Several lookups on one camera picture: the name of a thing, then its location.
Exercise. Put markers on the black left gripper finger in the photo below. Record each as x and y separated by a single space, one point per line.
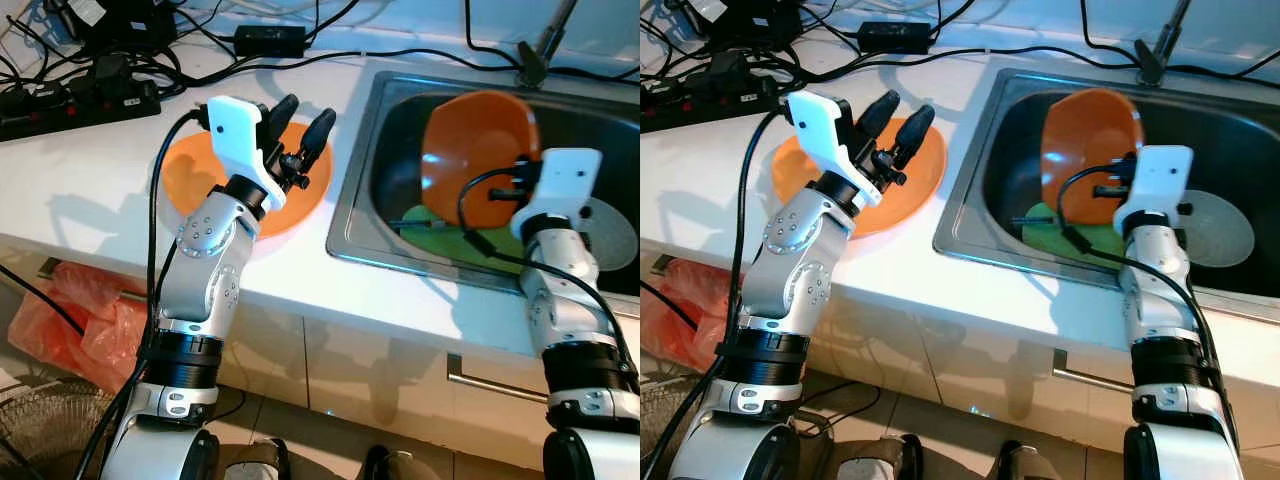
283 115
917 133
320 135
878 112

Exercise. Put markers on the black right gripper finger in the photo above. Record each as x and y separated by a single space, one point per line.
1130 161
530 163

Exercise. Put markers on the orange bowl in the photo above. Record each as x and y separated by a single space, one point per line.
475 140
1085 140

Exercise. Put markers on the steel kitchen sink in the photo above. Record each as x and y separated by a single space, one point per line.
390 130
1000 120

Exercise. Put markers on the orange plate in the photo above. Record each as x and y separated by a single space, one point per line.
190 175
915 195

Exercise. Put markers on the black power adapter brick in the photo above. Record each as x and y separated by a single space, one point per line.
895 37
270 40

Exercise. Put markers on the green plate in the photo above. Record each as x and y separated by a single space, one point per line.
1045 235
440 245

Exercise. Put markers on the metal faucet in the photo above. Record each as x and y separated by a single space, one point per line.
530 70
1150 68

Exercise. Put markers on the black power strip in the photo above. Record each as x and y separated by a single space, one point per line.
90 108
720 100

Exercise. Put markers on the black adapter cluster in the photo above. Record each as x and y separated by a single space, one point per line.
750 18
130 20

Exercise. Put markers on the white cabinet door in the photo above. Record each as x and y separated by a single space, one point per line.
380 390
270 350

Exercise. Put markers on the orange plastic bag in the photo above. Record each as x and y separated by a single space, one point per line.
60 330
690 320

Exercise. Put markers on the robot right leg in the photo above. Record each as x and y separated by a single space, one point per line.
395 465

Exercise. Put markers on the robot leg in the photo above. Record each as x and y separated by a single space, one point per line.
255 462
395 465

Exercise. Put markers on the robot left leg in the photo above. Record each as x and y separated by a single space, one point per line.
255 462

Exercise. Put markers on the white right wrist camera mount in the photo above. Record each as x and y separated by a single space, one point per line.
570 180
1160 180

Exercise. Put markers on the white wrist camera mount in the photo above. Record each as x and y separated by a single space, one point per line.
1160 180
570 180
235 135
820 130

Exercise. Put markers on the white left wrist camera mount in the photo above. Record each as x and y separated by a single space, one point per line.
235 135
820 130

